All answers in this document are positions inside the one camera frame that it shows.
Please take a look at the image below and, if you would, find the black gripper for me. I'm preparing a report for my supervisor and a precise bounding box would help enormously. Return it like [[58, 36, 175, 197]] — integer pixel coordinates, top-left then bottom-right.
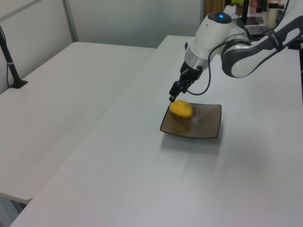
[[168, 61, 204, 103]]

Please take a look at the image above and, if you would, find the yellow potato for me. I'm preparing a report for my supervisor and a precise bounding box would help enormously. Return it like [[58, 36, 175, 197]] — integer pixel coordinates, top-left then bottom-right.
[[169, 99, 194, 118]]

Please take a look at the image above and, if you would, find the brown wooden panel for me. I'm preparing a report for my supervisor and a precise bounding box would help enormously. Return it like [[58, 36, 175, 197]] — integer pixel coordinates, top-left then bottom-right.
[[204, 0, 224, 15]]

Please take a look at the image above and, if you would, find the black upright stand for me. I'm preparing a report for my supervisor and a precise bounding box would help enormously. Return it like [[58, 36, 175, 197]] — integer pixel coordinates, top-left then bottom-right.
[[241, 0, 250, 24]]

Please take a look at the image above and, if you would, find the white bottle with black cap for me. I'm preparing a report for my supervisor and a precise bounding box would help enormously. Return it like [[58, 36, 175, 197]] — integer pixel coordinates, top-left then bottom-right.
[[266, 0, 280, 26]]

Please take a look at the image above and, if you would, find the black pole with base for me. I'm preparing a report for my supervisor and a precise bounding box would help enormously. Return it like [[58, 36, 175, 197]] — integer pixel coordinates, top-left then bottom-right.
[[0, 25, 28, 89]]

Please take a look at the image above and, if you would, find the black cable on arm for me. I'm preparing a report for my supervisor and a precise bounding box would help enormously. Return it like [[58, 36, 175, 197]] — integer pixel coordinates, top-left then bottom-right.
[[186, 39, 254, 96]]

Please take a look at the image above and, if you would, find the black velcro strap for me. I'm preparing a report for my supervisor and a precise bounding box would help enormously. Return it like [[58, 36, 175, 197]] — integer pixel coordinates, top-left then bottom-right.
[[267, 28, 284, 52]]

